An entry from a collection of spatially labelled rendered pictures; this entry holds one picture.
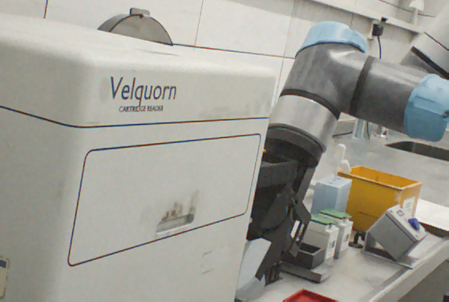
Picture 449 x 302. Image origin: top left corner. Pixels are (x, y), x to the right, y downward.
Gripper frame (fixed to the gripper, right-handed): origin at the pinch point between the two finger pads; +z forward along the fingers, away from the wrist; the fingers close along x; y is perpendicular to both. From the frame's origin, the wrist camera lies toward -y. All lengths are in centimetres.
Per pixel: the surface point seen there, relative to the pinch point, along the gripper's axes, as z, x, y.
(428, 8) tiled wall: -180, 55, 211
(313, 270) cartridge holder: -12.4, 0.9, 28.0
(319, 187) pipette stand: -29, 9, 41
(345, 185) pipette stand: -32, 7, 46
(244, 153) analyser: -10.4, -4.4, -17.4
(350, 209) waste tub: -32, 8, 57
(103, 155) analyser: -1.3, -4.4, -35.8
